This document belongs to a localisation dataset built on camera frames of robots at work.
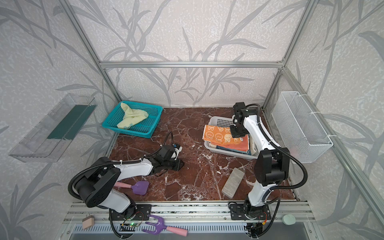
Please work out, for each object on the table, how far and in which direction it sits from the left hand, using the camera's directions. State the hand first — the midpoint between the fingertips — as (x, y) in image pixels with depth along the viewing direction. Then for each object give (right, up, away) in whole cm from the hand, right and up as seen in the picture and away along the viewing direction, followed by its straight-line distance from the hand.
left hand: (185, 160), depth 90 cm
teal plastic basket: (-33, +18, +18) cm, 42 cm away
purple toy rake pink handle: (-10, -27, -19) cm, 34 cm away
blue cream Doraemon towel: (+39, +4, +2) cm, 39 cm away
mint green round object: (+52, -24, -19) cm, 60 cm away
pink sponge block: (-44, -24, -20) cm, 54 cm away
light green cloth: (-42, +27, +19) cm, 53 cm away
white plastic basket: (+28, +23, +12) cm, 38 cm away
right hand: (+32, +18, -2) cm, 37 cm away
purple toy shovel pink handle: (-25, -13, -7) cm, 29 cm away
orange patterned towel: (+22, +14, +1) cm, 26 cm away
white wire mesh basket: (+52, +16, -29) cm, 62 cm away
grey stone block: (+27, -10, -9) cm, 30 cm away
